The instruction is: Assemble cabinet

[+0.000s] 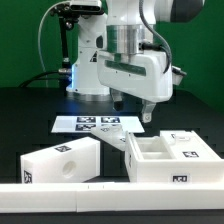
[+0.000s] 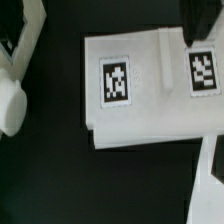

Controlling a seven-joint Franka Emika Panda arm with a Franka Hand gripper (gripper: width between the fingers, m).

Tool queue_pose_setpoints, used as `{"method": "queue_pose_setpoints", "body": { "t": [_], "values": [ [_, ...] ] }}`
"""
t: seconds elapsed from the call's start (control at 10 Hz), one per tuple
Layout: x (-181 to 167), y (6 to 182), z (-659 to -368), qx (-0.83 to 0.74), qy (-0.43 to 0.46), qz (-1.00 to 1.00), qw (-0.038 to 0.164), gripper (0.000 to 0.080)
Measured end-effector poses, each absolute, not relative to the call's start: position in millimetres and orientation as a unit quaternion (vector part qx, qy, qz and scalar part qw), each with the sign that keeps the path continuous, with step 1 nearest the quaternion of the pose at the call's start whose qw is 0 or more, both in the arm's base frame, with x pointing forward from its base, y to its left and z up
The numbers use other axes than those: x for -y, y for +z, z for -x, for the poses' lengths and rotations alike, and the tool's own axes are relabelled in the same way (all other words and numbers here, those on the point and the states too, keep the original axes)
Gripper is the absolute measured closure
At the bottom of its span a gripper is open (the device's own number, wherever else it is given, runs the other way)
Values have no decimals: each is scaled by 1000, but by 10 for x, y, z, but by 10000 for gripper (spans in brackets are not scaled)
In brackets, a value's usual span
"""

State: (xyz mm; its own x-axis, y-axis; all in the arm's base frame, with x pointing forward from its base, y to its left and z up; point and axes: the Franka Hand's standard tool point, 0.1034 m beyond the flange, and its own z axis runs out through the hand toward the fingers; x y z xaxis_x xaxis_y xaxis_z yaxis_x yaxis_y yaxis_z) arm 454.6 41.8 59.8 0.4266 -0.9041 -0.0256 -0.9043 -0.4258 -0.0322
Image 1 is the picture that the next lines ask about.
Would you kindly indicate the white cabinet block with hole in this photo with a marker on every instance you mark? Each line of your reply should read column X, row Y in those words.
column 71, row 162

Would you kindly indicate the small white cabinet panel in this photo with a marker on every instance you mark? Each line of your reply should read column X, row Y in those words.
column 187, row 145

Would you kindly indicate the black camera on stand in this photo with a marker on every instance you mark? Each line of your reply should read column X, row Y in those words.
column 70, row 13

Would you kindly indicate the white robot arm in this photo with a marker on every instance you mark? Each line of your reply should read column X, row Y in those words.
column 119, row 51

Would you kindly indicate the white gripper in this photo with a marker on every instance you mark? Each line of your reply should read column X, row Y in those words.
column 140, row 75

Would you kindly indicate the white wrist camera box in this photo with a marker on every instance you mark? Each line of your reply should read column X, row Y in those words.
column 177, row 75

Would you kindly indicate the white front fence bar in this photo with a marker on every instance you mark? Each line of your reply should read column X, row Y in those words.
column 91, row 197

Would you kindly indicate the white cabinet body box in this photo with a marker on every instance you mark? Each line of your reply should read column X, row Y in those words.
column 147, row 160

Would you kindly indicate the white marker sheet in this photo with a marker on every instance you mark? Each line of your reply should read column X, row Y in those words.
column 83, row 124

